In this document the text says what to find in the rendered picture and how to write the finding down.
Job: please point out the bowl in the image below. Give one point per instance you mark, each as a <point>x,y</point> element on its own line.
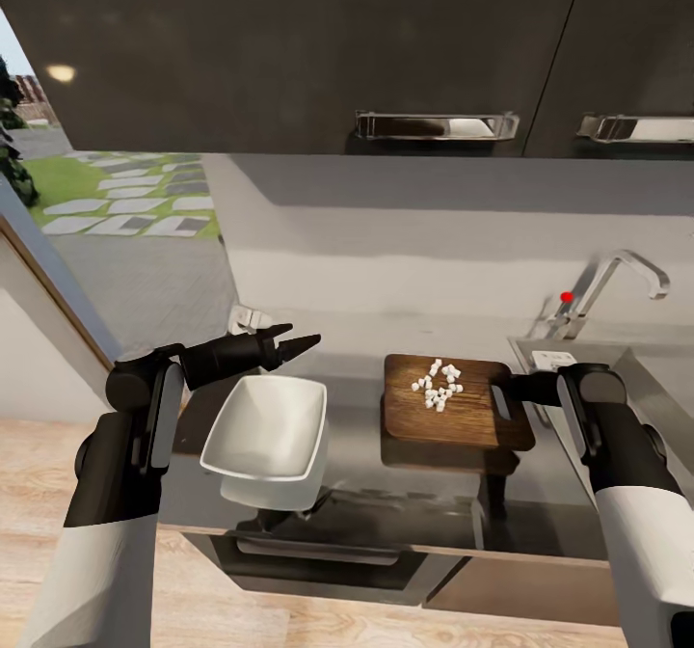
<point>269,429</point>

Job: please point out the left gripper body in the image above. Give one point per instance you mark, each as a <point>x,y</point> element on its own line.
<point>236,354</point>

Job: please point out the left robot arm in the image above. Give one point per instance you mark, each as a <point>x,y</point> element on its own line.
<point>97,592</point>

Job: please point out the cutting board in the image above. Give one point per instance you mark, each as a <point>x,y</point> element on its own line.
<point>470,416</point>

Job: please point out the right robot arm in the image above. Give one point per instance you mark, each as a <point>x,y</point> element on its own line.
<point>647,523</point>

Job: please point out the cabinet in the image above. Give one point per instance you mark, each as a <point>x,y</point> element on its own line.
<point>558,79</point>

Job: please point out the drop in sink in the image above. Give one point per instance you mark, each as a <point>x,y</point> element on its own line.
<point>659,378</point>

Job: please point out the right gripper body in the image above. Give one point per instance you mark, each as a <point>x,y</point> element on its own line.
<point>523,387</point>

